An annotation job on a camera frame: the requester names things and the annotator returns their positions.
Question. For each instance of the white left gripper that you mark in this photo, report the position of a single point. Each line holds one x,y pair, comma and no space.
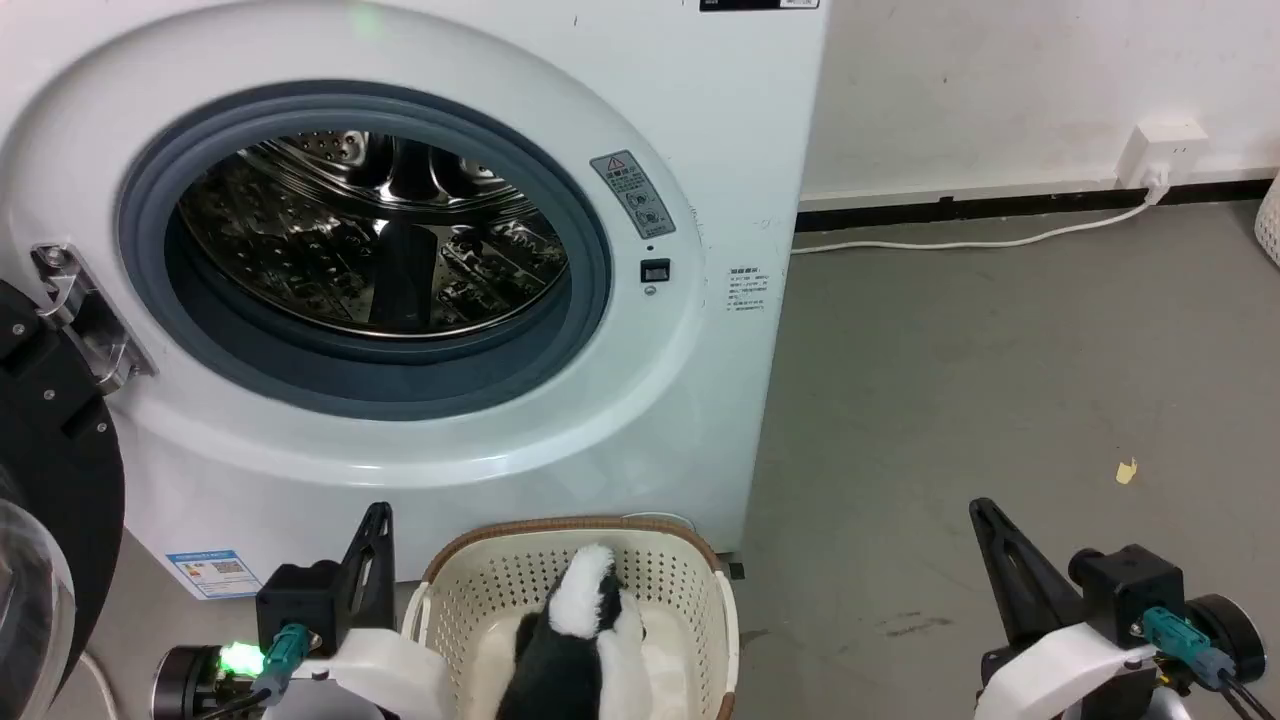
390,670

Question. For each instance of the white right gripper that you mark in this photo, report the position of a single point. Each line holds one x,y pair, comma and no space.
1060,675

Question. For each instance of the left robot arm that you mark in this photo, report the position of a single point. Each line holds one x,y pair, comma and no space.
185,685

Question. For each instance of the white front-load washing machine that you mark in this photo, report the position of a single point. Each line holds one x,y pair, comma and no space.
640,420

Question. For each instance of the black round washing machine door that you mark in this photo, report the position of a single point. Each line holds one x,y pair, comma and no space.
60,470

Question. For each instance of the yellow paper scrap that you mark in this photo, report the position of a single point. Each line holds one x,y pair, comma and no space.
1127,471

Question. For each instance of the black and white plush toy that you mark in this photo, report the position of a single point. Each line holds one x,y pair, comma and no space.
565,650

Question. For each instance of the cream plastic laundry basket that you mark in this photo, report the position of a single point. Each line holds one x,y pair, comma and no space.
680,600

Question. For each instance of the metal door hinge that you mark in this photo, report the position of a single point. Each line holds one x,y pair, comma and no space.
92,322

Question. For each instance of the white perforated basket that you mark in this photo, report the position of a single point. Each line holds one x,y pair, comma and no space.
1271,225

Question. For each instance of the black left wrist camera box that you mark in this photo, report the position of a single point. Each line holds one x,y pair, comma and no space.
300,600

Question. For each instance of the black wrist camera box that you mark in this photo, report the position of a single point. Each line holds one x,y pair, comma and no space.
300,600
1130,585

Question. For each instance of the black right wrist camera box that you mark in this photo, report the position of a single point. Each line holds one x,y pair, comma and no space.
1130,585

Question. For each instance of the white wall socket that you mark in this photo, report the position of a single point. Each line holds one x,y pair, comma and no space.
1165,148

